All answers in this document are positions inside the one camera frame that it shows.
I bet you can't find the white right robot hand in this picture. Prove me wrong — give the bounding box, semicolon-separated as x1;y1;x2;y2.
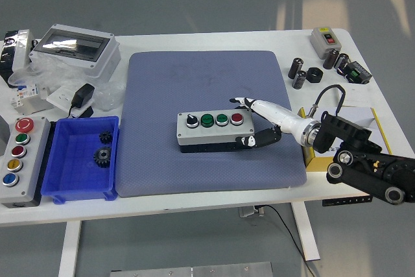
229;96;309;148

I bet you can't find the grey four-control button box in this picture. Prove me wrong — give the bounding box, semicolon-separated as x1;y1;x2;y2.
176;109;254;154

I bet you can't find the grey five-button control box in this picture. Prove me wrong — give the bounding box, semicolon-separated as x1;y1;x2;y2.
0;115;53;209

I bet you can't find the black hex nut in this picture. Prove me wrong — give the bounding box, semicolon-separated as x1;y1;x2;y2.
306;67;324;83

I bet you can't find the yellow and white carton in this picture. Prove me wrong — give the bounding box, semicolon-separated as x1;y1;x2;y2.
297;105;393;173

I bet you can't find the black green-faced module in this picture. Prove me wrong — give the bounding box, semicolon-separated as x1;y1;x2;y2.
337;60;373;85

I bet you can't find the black table control panel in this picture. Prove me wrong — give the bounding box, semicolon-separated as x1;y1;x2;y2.
322;195;373;207

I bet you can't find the white table leg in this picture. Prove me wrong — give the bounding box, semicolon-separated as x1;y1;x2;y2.
58;221;82;277
290;202;321;261

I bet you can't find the blue-grey table mat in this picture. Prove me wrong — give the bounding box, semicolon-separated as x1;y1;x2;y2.
115;50;308;198

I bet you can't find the small black bevel gear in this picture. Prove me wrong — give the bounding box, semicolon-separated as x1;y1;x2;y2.
98;130;114;145

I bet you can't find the large black bevel gear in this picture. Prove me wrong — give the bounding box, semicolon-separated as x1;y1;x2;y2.
93;146;113;169

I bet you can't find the black power adapter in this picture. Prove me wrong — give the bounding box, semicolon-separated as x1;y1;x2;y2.
67;82;96;119

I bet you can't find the blue plastic bin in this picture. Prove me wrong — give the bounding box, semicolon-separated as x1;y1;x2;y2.
41;115;120;205

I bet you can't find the clear plastic bag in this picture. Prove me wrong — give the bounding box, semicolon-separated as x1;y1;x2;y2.
8;53;126;112

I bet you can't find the white circuit breaker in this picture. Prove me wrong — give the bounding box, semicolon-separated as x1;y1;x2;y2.
8;82;42;108

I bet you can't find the white wrapped electrical device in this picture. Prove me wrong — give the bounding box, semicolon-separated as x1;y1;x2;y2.
0;29;38;88

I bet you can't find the white wall switch plate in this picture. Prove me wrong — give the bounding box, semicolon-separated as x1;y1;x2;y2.
335;82;370;108

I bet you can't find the grey red-black switch box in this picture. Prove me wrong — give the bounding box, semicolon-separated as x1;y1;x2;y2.
309;27;341;60

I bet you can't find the grey under-table bracket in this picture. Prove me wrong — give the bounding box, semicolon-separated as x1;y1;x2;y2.
239;205;265;219

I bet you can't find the thin black cable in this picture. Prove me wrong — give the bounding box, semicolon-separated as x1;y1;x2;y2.
257;204;322;277

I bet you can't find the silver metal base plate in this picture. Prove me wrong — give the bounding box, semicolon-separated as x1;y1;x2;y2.
109;261;275;277

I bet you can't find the grey enclosure with clear lid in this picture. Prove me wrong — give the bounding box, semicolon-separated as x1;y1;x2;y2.
29;23;121;80

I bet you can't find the white wall socket plate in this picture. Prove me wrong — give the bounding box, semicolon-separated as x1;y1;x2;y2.
46;86;94;119

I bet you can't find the silver metal bracket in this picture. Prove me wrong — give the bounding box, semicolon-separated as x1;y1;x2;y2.
19;87;54;117

